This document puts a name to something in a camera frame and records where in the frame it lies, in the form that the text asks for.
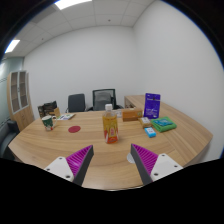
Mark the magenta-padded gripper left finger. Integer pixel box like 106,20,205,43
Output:
43,144,95,187

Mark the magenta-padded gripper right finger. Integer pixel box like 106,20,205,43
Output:
130,143,184,186

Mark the orange-labelled tea bottle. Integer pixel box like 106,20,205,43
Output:
101,103,120,145

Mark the round grey desk grommet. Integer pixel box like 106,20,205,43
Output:
126,152,136,164

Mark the small blue box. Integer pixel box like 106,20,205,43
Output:
143,126,157,139

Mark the flat round red coaster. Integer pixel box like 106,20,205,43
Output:
67,125,82,134

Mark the small tan packet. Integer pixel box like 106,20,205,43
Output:
138,116,153,129

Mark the flat green box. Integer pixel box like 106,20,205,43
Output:
150,116,178,133

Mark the white green printed leaflet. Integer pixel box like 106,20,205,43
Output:
56,113,76,121

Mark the white green red mug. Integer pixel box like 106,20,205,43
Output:
41,114,58,131

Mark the orange cardboard box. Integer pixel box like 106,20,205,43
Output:
121,107,144,122

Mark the purple standing package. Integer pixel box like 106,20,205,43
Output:
143,92,162,120

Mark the black padded office chair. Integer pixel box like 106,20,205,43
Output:
65,93,87,114

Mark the dark brown carton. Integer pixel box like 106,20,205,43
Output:
37,105,46,119

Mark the black carton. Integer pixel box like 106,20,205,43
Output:
42,100,58,112

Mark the grey mesh-back office chair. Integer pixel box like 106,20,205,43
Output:
87,88,124,112

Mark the black leather sofa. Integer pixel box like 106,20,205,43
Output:
0,119,20,160

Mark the wooden glass-door shelf cabinet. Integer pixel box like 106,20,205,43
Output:
6,70,35,132

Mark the rectangular ceiling light panel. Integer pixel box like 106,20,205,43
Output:
4,39,21,54
53,0,93,10

